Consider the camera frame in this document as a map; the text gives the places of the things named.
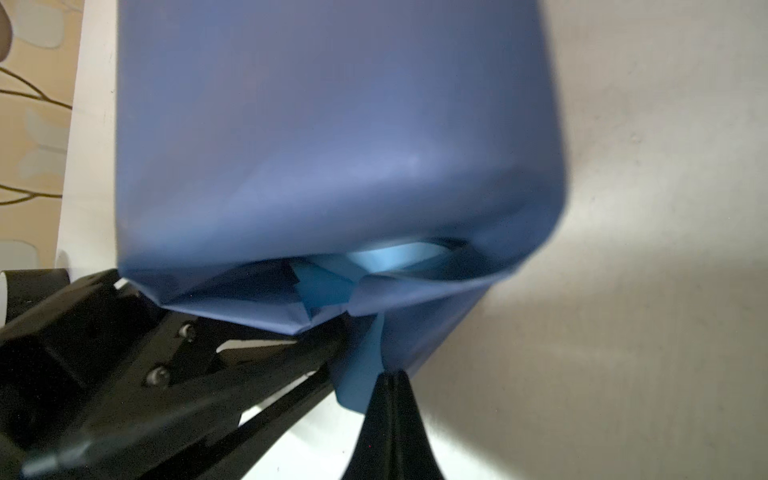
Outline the light blue wrapping paper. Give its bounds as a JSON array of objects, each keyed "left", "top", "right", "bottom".
[{"left": 115, "top": 1, "right": 566, "bottom": 412}]

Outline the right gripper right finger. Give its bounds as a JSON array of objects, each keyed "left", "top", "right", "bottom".
[{"left": 392, "top": 372, "right": 444, "bottom": 480}]

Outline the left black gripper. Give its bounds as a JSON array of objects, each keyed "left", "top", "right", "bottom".
[{"left": 1, "top": 270, "right": 346, "bottom": 479}]

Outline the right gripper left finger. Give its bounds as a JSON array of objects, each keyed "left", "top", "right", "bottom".
[{"left": 342, "top": 373, "right": 393, "bottom": 480}]

